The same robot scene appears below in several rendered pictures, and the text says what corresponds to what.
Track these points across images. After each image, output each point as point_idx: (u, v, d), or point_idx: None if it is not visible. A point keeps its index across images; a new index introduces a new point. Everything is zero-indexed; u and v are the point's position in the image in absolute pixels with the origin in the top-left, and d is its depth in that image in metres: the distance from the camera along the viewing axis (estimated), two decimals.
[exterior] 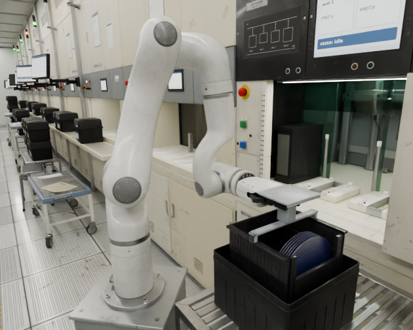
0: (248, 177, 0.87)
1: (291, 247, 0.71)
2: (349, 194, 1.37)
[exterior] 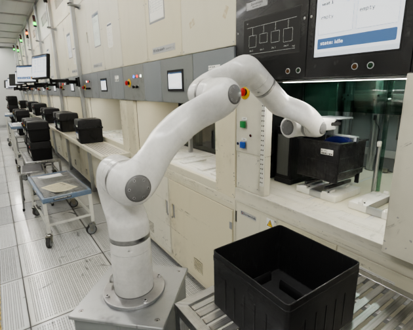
0: None
1: None
2: (349, 194, 1.37)
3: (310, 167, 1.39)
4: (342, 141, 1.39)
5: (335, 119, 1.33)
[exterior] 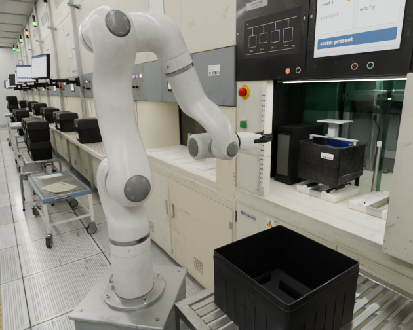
0: None
1: None
2: (349, 194, 1.37)
3: (310, 171, 1.39)
4: (342, 144, 1.40)
5: (263, 135, 1.09)
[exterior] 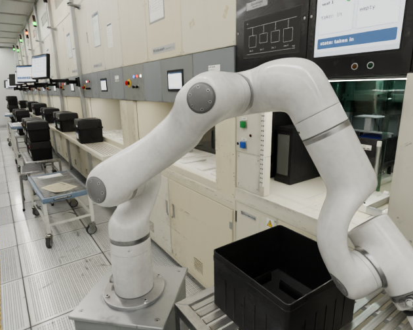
0: None
1: None
2: (383, 181, 1.54)
3: None
4: (376, 137, 1.57)
5: None
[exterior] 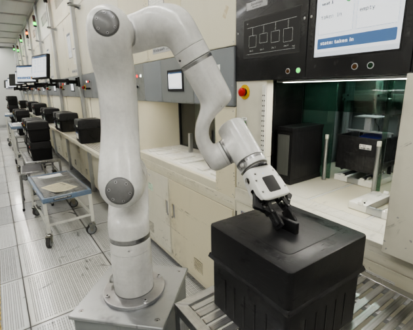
0: None
1: None
2: (383, 181, 1.54)
3: (348, 160, 1.57)
4: (376, 137, 1.57)
5: (282, 209, 0.81)
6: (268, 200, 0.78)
